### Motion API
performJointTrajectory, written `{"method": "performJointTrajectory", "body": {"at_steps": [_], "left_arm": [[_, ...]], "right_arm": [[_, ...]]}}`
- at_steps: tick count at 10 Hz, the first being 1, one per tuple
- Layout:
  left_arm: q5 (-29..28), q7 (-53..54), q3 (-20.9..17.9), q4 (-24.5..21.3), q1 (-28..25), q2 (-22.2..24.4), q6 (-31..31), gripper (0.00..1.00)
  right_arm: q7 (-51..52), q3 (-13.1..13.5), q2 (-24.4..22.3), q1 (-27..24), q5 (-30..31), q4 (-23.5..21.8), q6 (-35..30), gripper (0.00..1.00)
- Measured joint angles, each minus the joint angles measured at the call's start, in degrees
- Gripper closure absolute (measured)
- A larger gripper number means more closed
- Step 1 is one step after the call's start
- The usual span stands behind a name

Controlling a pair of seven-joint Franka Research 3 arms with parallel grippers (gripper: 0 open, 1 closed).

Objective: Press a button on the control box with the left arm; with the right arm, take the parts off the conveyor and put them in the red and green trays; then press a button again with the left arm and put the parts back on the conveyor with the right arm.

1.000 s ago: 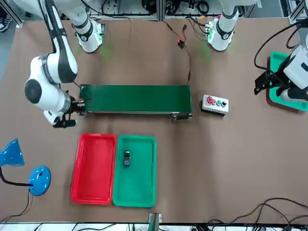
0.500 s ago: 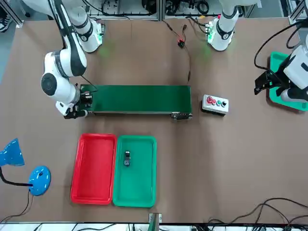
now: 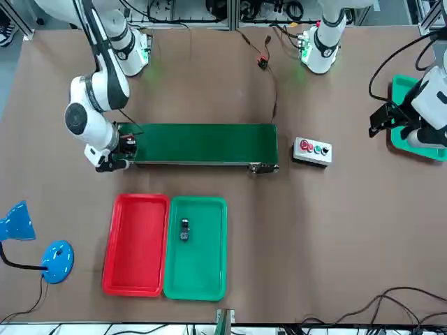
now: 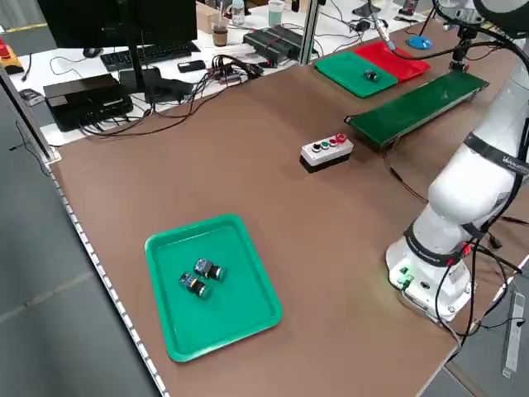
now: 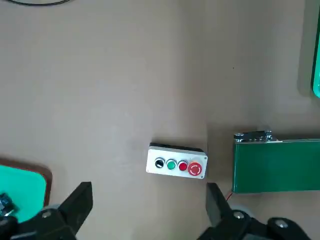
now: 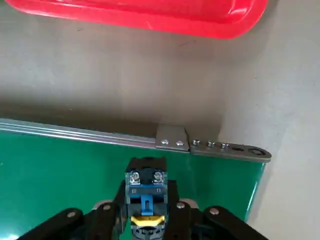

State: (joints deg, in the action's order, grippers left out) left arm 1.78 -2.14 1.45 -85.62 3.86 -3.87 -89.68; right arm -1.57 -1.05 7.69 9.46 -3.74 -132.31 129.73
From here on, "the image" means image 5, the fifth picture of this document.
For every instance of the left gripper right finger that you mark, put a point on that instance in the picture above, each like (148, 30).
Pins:
(217, 207)

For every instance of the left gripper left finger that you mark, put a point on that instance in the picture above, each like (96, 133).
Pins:
(75, 207)

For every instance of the grey push button control box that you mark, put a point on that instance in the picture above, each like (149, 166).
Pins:
(175, 153)

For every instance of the green belt conveyor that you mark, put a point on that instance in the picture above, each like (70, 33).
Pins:
(275, 167)

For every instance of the green plastic tray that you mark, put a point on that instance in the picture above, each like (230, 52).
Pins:
(317, 90)
(25, 185)

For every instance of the green push button switch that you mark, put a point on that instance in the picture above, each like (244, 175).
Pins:
(7, 203)

